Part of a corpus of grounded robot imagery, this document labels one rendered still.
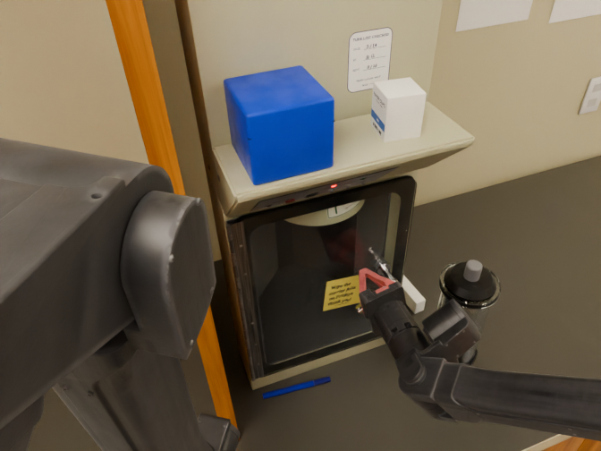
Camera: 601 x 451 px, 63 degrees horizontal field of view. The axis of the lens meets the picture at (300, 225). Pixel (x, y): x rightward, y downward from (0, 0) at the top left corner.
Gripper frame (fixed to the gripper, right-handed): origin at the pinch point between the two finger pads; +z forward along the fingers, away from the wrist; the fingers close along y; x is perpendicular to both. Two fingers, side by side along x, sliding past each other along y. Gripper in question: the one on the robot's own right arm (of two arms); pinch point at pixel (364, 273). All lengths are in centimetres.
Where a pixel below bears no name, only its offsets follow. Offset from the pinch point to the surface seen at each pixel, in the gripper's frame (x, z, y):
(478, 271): -18.3, -6.3, -5.1
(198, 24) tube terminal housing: 9.8, 3.4, 48.8
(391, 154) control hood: -5.4, -7.5, 29.7
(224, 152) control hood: 13.1, 0.7, 34.1
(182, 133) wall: 20, 45, 13
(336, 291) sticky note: 5.6, 0.7, -2.2
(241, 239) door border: 16.4, 1.1, 18.8
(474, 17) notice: -53, 47, 9
